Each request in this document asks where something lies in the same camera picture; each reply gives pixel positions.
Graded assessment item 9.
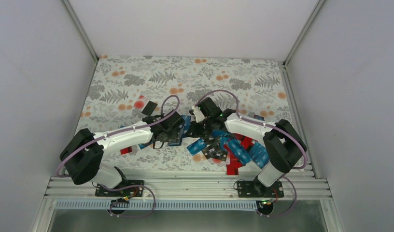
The lone blue credit card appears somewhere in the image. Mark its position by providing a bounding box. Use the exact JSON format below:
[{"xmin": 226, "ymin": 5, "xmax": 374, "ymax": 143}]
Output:
[{"xmin": 182, "ymin": 115, "xmax": 192, "ymax": 137}]

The navy blue card holder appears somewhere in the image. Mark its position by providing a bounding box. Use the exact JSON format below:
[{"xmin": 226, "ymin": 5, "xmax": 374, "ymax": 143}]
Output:
[{"xmin": 168, "ymin": 136, "xmax": 183, "ymax": 146}]

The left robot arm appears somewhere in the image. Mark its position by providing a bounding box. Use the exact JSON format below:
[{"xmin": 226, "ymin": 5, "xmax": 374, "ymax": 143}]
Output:
[{"xmin": 60, "ymin": 110, "xmax": 185, "ymax": 196}]

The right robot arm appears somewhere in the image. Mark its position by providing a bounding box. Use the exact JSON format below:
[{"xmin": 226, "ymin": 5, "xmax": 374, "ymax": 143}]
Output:
[{"xmin": 190, "ymin": 97, "xmax": 307, "ymax": 197}]

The blue card pile left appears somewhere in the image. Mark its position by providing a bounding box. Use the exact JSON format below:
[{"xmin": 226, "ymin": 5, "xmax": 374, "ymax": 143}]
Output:
[{"xmin": 187, "ymin": 139, "xmax": 207, "ymax": 156}]

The blue card pile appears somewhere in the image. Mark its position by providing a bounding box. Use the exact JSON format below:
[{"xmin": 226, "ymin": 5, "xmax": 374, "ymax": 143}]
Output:
[
  {"xmin": 249, "ymin": 142, "xmax": 269, "ymax": 169},
  {"xmin": 187, "ymin": 139, "xmax": 207, "ymax": 156},
  {"xmin": 224, "ymin": 139, "xmax": 252, "ymax": 166}
]

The black visa card pile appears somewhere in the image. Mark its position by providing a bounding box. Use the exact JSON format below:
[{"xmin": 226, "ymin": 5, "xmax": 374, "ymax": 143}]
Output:
[{"xmin": 202, "ymin": 145, "xmax": 228, "ymax": 161}]

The black card upper left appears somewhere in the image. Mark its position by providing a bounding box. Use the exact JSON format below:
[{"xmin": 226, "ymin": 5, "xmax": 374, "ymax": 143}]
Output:
[{"xmin": 141, "ymin": 101, "xmax": 158, "ymax": 116}]

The blue card under black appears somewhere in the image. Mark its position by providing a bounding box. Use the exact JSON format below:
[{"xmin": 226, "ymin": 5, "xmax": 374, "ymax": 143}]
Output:
[{"xmin": 138, "ymin": 142, "xmax": 153, "ymax": 149}]

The red card pile right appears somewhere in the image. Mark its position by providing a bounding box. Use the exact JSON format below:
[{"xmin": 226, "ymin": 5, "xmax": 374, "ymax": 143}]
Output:
[{"xmin": 240, "ymin": 136, "xmax": 257, "ymax": 152}]

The red card pile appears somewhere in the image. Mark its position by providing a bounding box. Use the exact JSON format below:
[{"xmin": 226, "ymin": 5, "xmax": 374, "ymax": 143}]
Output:
[
  {"xmin": 226, "ymin": 159, "xmax": 243, "ymax": 175},
  {"xmin": 240, "ymin": 136, "xmax": 257, "ymax": 152}
]

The red card left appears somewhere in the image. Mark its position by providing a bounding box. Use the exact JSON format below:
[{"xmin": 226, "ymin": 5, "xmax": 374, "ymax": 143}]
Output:
[{"xmin": 120, "ymin": 147, "xmax": 132, "ymax": 155}]

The blue card pile centre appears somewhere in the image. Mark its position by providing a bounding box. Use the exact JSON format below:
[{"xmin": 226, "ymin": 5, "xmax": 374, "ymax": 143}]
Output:
[{"xmin": 224, "ymin": 139, "xmax": 252, "ymax": 166}]

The red card pile bottom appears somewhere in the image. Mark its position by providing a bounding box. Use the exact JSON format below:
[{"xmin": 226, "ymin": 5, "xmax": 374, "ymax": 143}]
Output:
[{"xmin": 226, "ymin": 159, "xmax": 243, "ymax": 175}]

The blue card pile right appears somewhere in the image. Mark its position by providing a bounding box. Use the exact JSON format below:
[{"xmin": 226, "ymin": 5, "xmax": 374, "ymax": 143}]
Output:
[{"xmin": 249, "ymin": 142, "xmax": 269, "ymax": 169}]

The floral patterned table mat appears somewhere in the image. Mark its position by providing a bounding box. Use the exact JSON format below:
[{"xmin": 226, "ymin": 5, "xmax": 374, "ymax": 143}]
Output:
[{"xmin": 65, "ymin": 55, "xmax": 305, "ymax": 173}]

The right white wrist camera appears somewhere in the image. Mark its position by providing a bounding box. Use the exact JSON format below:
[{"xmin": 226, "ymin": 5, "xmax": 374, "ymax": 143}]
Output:
[{"xmin": 190, "ymin": 106, "xmax": 205, "ymax": 123}]

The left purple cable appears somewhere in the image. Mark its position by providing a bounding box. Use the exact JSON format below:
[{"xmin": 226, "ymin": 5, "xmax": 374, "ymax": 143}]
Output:
[{"xmin": 56, "ymin": 94, "xmax": 181, "ymax": 218}]

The purple cable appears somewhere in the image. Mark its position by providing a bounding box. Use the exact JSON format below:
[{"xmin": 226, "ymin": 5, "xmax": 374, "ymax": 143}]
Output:
[
  {"xmin": 194, "ymin": 89, "xmax": 308, "ymax": 219},
  {"xmin": 56, "ymin": 94, "xmax": 181, "ymax": 218}
]

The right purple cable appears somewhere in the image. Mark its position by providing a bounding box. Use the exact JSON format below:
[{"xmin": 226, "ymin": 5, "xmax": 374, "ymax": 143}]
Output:
[{"xmin": 194, "ymin": 89, "xmax": 308, "ymax": 219}]

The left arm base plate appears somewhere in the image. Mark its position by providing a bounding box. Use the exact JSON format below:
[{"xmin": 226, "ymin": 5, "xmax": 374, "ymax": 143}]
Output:
[{"xmin": 95, "ymin": 180, "xmax": 144, "ymax": 198}]

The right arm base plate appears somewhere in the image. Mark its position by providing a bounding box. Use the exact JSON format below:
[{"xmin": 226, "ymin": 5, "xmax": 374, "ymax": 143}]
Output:
[{"xmin": 233, "ymin": 179, "xmax": 284, "ymax": 198}]

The blue slotted cable duct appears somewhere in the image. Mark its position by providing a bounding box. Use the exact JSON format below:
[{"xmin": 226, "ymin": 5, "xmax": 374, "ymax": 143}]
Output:
[{"xmin": 55, "ymin": 199, "xmax": 257, "ymax": 211}]

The aluminium rail frame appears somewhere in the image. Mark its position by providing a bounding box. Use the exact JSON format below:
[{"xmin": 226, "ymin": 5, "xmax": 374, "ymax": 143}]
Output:
[{"xmin": 44, "ymin": 170, "xmax": 332, "ymax": 200}]

